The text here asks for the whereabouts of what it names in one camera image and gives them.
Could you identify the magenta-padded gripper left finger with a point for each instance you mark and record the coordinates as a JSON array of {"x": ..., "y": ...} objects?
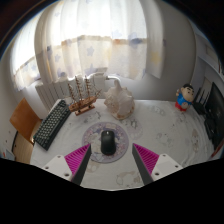
[{"x": 75, "y": 160}]

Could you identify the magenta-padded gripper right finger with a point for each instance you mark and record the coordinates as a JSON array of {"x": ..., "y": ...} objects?
[{"x": 148, "y": 160}]

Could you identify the black computer mouse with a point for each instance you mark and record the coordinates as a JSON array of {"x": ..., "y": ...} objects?
[{"x": 108, "y": 142}]

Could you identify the round purple printed mouse pad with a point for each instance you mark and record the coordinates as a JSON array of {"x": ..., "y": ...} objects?
[{"x": 92, "y": 136}]

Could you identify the white cartoon-print tablecloth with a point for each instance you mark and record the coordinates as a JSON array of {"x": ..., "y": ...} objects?
[{"x": 163, "y": 133}]

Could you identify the black computer keyboard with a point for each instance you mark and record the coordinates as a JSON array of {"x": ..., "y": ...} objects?
[{"x": 51, "y": 126}]

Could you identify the wooden model sailing ship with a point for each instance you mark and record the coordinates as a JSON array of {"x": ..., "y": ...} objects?
[{"x": 81, "y": 106}]

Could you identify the brown wooden chair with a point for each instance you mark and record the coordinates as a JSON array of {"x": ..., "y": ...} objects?
[{"x": 23, "y": 120}]

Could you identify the large white conch shell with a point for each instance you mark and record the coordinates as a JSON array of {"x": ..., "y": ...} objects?
[{"x": 120, "y": 101}]

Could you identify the cartoon boy figure clock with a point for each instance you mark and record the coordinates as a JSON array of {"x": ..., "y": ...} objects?
[{"x": 183, "y": 98}]

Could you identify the white radiator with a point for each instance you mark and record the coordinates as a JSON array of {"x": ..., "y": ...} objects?
[{"x": 55, "y": 90}]

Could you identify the black computer monitor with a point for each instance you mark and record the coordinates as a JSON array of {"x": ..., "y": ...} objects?
[{"x": 216, "y": 110}]

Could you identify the white star-print curtain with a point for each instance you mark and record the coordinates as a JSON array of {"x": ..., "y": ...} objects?
[{"x": 100, "y": 36}]

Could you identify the white wall shelf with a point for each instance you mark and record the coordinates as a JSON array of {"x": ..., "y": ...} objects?
[{"x": 211, "y": 65}]

